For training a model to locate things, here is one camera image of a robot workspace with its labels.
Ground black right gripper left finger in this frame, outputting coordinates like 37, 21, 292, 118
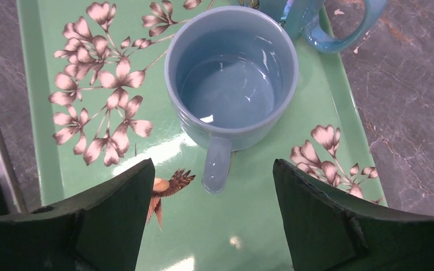
0, 159, 155, 270

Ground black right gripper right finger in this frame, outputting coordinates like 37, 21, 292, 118
273, 159, 434, 270

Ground light blue mug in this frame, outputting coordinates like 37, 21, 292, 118
164, 6, 298, 194

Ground small cup orange inside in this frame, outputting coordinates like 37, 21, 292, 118
236, 0, 389, 55

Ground green floral tray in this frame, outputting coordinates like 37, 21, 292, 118
18, 1, 386, 270

